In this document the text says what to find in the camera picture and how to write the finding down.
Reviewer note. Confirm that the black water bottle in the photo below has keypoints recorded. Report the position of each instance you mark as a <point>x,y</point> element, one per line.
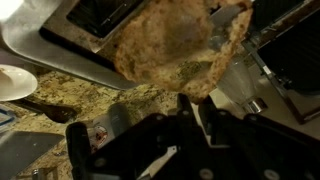
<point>77,150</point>

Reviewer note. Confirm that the dark grey sports bottle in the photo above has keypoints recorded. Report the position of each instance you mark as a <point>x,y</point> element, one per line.
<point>121,116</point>

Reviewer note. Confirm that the white sports bottle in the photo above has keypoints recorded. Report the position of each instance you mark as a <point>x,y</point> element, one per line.
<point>100,133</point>

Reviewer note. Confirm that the silver two slot toaster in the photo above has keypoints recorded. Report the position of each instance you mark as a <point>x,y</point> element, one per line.
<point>50,30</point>

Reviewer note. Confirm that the dark wooden spoon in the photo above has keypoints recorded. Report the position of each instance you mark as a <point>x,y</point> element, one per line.
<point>56,111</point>

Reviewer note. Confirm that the toasted bread slice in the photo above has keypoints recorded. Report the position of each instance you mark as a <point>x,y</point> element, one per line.
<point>166,43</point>

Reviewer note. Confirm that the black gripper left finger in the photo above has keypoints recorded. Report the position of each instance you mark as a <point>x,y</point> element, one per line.
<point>186,146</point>

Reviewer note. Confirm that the stainless steel sink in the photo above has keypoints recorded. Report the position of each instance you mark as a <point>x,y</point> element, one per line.
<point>23,150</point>

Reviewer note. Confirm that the clear bottle steel cap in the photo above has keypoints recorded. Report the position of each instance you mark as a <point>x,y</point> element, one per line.
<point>238,86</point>

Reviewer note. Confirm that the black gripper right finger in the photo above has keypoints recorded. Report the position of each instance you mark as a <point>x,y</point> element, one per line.
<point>253,150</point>

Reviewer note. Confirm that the white ceramic bowl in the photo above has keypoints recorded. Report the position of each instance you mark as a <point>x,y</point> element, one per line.
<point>15,83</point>

